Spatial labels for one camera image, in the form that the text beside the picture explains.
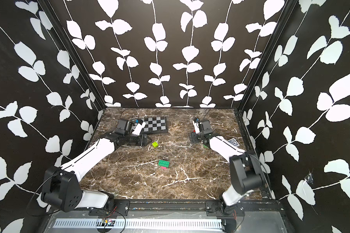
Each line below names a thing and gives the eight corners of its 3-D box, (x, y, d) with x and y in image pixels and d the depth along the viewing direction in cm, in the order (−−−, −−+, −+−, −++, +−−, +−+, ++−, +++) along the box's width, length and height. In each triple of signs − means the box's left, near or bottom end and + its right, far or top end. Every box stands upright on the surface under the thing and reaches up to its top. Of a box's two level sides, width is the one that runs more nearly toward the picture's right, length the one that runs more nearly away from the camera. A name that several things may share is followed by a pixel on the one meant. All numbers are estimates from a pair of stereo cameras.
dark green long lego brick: (158, 166, 91) (157, 163, 86) (160, 162, 93) (159, 158, 88) (168, 169, 90) (168, 166, 85) (170, 165, 91) (169, 161, 87)
